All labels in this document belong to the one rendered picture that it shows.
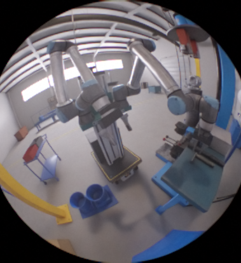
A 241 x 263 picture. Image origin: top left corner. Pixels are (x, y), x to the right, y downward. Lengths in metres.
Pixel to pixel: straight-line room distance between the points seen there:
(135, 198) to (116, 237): 0.77
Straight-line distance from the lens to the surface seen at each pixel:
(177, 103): 0.41
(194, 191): 0.64
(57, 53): 0.80
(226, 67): 1.24
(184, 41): 1.20
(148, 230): 1.61
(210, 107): 0.49
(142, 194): 1.66
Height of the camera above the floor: 1.60
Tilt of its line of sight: 32 degrees down
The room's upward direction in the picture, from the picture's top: 13 degrees counter-clockwise
